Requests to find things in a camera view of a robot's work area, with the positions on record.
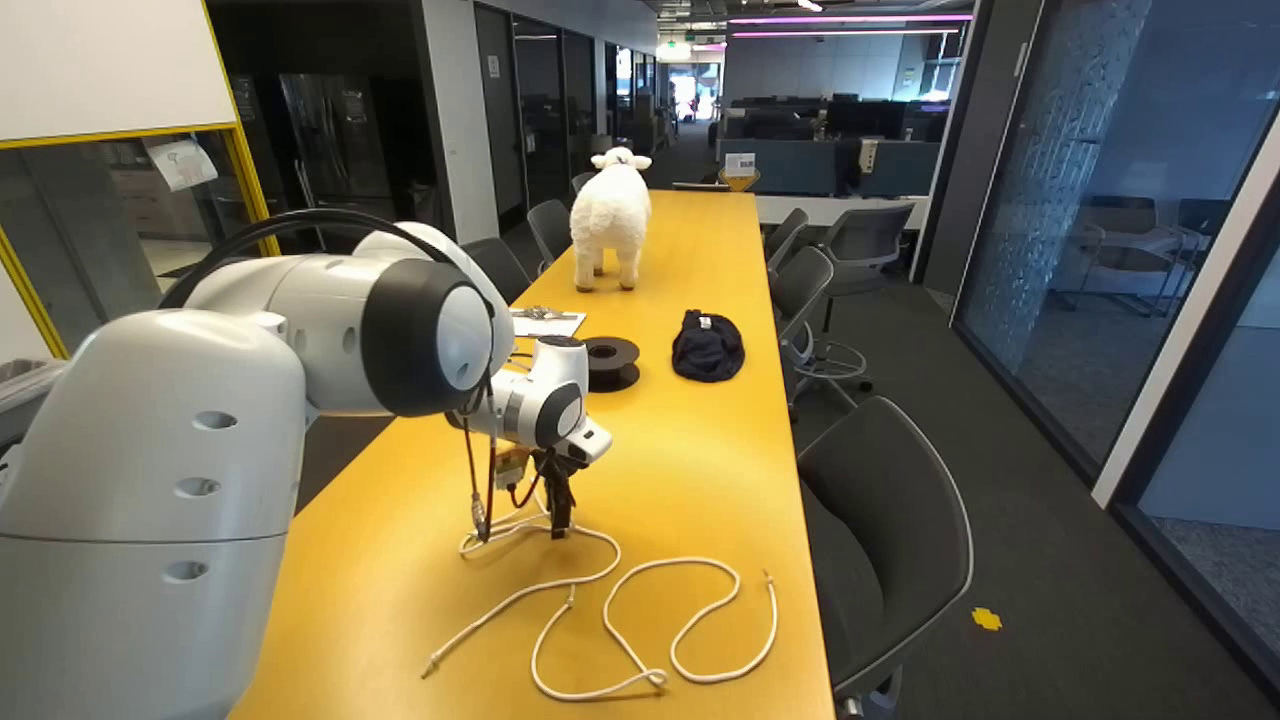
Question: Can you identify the textured grey column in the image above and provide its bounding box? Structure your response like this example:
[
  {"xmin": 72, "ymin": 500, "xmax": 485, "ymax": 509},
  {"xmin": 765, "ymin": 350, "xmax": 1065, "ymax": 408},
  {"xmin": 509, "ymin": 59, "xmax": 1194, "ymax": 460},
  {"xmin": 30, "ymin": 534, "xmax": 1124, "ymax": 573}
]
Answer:
[{"xmin": 951, "ymin": 0, "xmax": 1154, "ymax": 472}]

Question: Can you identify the grey background table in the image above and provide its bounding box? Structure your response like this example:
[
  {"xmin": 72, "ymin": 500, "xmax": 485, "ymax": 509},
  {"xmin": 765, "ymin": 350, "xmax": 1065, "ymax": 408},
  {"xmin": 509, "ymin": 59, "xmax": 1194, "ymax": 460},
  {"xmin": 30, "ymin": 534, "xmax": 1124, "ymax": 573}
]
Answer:
[{"xmin": 751, "ymin": 191, "xmax": 926, "ymax": 231}]

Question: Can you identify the chair behind glass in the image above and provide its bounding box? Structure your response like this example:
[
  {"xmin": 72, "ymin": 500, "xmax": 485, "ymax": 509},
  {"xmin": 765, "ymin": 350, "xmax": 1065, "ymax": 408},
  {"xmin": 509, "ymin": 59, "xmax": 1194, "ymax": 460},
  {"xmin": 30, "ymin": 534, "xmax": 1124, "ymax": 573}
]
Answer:
[{"xmin": 1065, "ymin": 197, "xmax": 1205, "ymax": 316}]

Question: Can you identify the tan wrist camera mount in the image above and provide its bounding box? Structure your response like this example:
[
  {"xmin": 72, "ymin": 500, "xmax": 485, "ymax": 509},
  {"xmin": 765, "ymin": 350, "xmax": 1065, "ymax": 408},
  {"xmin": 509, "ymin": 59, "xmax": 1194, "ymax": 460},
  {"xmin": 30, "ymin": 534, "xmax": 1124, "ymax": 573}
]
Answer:
[{"xmin": 489, "ymin": 444, "xmax": 536, "ymax": 496}]

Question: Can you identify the black crumpled cloth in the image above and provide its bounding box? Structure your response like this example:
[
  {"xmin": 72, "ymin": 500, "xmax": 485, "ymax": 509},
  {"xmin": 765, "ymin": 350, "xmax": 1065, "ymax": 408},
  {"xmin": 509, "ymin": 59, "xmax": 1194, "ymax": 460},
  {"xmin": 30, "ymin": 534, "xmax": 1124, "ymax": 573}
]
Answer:
[{"xmin": 668, "ymin": 309, "xmax": 749, "ymax": 387}]

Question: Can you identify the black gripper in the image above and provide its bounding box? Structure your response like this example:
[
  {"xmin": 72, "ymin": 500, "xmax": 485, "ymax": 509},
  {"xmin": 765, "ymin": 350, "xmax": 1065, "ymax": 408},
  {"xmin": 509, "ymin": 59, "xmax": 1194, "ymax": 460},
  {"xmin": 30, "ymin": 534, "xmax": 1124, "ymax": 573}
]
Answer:
[{"xmin": 531, "ymin": 444, "xmax": 584, "ymax": 541}]

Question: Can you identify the black empty spool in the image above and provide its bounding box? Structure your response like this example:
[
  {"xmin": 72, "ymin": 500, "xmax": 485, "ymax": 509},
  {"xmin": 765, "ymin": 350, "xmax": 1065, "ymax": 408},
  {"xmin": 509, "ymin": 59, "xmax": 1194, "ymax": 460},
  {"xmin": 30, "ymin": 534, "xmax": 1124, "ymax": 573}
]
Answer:
[{"xmin": 581, "ymin": 332, "xmax": 645, "ymax": 397}]

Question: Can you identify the paper note on window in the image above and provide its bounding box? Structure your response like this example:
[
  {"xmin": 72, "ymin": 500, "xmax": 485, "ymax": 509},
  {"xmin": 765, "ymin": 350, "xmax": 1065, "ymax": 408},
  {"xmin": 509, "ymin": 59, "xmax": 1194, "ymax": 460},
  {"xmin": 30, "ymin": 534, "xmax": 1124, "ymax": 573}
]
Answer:
[{"xmin": 144, "ymin": 137, "xmax": 222, "ymax": 197}]

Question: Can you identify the white glass wall frame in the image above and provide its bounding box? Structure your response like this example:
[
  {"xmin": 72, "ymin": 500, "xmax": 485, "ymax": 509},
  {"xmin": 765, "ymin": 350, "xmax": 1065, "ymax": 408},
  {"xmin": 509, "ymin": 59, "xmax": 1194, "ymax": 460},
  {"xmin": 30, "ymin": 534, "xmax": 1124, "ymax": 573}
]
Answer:
[{"xmin": 1086, "ymin": 113, "xmax": 1280, "ymax": 510}]

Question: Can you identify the pink ceiling light strip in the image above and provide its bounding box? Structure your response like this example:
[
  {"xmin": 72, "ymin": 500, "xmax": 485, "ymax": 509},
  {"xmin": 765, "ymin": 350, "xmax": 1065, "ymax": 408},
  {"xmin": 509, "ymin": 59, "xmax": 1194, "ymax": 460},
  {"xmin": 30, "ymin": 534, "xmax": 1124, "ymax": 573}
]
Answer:
[{"xmin": 726, "ymin": 12, "xmax": 974, "ymax": 41}]

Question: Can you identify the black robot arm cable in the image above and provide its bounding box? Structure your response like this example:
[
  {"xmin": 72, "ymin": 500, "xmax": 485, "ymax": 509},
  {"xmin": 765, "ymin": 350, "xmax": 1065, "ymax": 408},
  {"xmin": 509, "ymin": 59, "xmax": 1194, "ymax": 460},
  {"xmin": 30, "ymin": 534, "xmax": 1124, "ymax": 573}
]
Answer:
[{"xmin": 156, "ymin": 205, "xmax": 509, "ymax": 542}]

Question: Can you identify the grey office chair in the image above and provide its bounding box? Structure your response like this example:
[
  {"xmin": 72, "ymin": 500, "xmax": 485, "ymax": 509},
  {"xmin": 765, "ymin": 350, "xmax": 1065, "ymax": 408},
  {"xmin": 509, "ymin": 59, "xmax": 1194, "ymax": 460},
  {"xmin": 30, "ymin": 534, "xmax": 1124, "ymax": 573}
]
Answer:
[
  {"xmin": 815, "ymin": 197, "xmax": 915, "ymax": 276},
  {"xmin": 765, "ymin": 205, "xmax": 813, "ymax": 270},
  {"xmin": 766, "ymin": 244, "xmax": 870, "ymax": 391},
  {"xmin": 465, "ymin": 236, "xmax": 536, "ymax": 309},
  {"xmin": 523, "ymin": 197, "xmax": 577, "ymax": 265},
  {"xmin": 796, "ymin": 391, "xmax": 978, "ymax": 702}
]

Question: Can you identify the whiteboard with yellow frame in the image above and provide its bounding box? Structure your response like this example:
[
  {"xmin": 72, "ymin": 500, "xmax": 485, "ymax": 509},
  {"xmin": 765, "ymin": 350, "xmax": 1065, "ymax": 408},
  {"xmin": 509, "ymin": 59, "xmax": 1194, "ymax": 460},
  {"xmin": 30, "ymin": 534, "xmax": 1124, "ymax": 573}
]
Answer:
[{"xmin": 0, "ymin": 0, "xmax": 276, "ymax": 255}]

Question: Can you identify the white paper sheet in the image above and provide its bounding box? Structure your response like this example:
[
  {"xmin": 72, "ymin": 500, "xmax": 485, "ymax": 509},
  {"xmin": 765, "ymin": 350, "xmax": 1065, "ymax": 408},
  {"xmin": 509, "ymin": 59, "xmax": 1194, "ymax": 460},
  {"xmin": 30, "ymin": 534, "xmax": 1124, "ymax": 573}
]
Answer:
[{"xmin": 509, "ymin": 304, "xmax": 592, "ymax": 342}]

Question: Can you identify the white plush sheep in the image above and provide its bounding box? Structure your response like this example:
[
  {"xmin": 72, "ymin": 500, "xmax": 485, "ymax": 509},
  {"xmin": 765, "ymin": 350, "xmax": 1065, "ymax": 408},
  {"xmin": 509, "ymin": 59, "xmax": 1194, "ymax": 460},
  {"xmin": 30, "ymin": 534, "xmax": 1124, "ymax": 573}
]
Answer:
[{"xmin": 569, "ymin": 143, "xmax": 657, "ymax": 296}]

